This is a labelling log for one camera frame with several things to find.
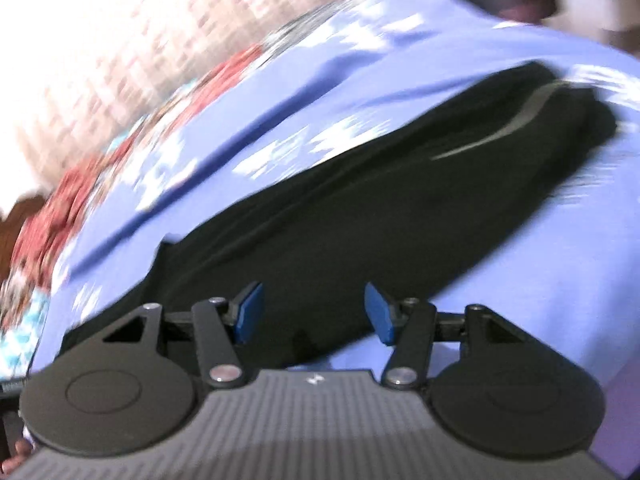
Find black pants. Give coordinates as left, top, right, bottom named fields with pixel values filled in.
left=62, top=63, right=616, bottom=368

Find red floral patchwork quilt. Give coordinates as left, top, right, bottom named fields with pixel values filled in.
left=1, top=44, right=264, bottom=382

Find brown wooden headboard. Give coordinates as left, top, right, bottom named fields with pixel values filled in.
left=0, top=194, right=46, bottom=282

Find blue patterned bed sheet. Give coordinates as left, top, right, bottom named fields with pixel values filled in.
left=32, top=0, right=639, bottom=474

